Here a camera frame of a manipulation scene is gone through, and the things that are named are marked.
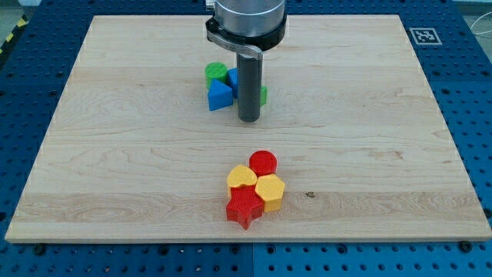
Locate yellow heart block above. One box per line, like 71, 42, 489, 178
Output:
227, 165, 258, 198

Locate red cylinder block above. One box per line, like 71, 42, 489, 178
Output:
249, 150, 278, 177

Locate blue triangle block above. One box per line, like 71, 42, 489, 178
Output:
208, 79, 233, 111

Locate green block behind rod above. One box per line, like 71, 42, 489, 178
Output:
261, 86, 268, 106

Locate yellow hexagon block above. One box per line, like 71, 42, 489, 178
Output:
255, 174, 285, 212

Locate blue cube block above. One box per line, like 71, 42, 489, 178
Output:
228, 68, 238, 98

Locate red star block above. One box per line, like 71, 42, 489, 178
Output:
226, 185, 264, 229

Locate grey cylindrical pointer rod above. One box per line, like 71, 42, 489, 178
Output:
237, 54, 262, 122

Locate green cylinder block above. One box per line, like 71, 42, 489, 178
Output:
204, 62, 228, 89

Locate wooden board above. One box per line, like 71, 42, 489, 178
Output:
5, 15, 491, 243

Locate white fiducial marker tag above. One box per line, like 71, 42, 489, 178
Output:
410, 27, 442, 45

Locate yellow black hazard tape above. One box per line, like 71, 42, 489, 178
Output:
1, 14, 28, 57

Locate white cable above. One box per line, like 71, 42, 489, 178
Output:
469, 10, 492, 39

